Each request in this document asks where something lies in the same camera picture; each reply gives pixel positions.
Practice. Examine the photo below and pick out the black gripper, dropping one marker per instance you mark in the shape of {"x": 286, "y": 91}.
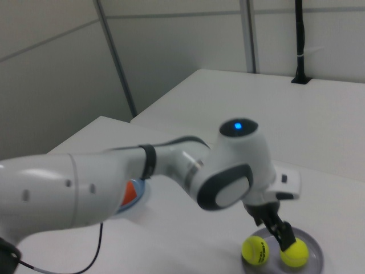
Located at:
{"x": 261, "y": 211}

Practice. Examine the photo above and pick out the yellow tennis ball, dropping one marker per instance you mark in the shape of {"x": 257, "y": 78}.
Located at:
{"x": 298, "y": 255}
{"x": 251, "y": 248}

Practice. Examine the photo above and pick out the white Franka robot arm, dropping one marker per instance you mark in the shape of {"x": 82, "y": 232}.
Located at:
{"x": 57, "y": 194}

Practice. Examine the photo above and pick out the purple plate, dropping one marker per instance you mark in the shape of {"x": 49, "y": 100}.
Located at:
{"x": 315, "y": 251}

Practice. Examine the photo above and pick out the blue plate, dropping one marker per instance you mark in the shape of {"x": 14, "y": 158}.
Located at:
{"x": 141, "y": 189}

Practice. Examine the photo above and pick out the black clamped pole mount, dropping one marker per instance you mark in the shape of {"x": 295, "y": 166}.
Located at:
{"x": 299, "y": 42}

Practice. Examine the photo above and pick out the grey partition post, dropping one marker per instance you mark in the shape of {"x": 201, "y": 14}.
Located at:
{"x": 252, "y": 34}
{"x": 116, "y": 57}

